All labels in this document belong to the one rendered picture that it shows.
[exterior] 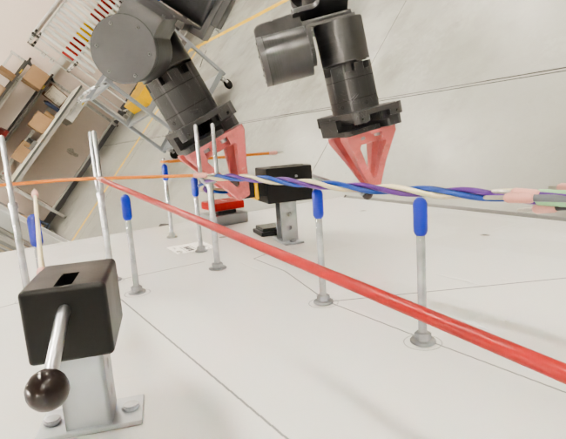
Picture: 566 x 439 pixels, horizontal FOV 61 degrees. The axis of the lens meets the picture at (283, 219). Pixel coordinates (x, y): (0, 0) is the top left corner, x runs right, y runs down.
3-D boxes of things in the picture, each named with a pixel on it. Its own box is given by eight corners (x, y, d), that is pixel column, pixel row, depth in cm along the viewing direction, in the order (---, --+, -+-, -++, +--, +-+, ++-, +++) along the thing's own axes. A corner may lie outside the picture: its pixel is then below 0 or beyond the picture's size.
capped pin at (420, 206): (420, 349, 28) (416, 199, 26) (404, 339, 29) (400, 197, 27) (441, 343, 28) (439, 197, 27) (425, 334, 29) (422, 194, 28)
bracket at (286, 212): (304, 242, 56) (301, 200, 55) (285, 246, 56) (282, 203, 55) (290, 236, 61) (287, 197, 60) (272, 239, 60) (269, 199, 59)
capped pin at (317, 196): (310, 304, 36) (302, 190, 34) (319, 298, 37) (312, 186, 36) (327, 307, 35) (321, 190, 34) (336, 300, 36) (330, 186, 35)
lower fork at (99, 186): (100, 280, 46) (78, 131, 44) (118, 276, 47) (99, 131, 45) (104, 285, 45) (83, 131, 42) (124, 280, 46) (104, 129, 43)
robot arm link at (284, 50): (335, -53, 55) (333, 1, 63) (238, -28, 55) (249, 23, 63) (366, 31, 51) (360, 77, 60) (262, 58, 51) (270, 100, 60)
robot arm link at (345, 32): (364, 1, 53) (353, 11, 59) (303, 16, 53) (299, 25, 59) (376, 64, 55) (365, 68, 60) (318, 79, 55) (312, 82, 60)
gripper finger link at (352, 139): (360, 198, 57) (344, 120, 55) (333, 193, 64) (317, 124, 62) (407, 181, 59) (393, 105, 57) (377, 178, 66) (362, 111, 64)
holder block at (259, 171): (313, 199, 56) (311, 165, 56) (268, 204, 54) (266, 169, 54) (299, 195, 60) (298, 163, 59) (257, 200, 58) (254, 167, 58)
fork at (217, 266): (225, 265, 49) (212, 123, 47) (229, 268, 47) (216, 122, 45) (205, 267, 48) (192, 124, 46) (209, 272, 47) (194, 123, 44)
